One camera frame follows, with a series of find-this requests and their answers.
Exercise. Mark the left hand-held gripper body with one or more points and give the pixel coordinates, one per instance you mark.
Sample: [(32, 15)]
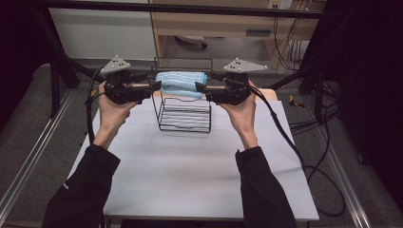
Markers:
[(122, 91)]

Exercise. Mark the yellow black tape marker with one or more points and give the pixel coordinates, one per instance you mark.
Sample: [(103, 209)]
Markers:
[(295, 102), (93, 92)]

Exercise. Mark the light wooden desk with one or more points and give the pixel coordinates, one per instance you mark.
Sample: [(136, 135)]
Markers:
[(221, 23)]

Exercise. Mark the person's left hand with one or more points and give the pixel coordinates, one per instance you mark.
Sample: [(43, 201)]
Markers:
[(111, 114)]

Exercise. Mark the white cabinet panel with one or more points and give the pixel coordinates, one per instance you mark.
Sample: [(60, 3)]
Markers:
[(101, 33)]

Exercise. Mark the person's right hand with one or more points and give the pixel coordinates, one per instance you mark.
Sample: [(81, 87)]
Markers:
[(244, 115)]

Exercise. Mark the black metal frame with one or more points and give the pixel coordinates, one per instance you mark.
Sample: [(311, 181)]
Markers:
[(190, 9)]

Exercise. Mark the white chair base with caster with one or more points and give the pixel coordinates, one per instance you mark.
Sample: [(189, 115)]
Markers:
[(191, 40)]

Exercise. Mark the white wall socket strip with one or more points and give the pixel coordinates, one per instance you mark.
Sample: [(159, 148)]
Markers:
[(280, 3)]

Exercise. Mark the blue knitted dish cloth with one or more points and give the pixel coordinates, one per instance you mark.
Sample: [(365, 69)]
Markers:
[(180, 83)]

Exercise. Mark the aluminium floor rail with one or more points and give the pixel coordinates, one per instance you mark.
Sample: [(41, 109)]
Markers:
[(345, 180), (34, 148)]

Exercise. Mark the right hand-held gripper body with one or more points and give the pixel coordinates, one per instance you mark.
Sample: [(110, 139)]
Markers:
[(236, 93)]

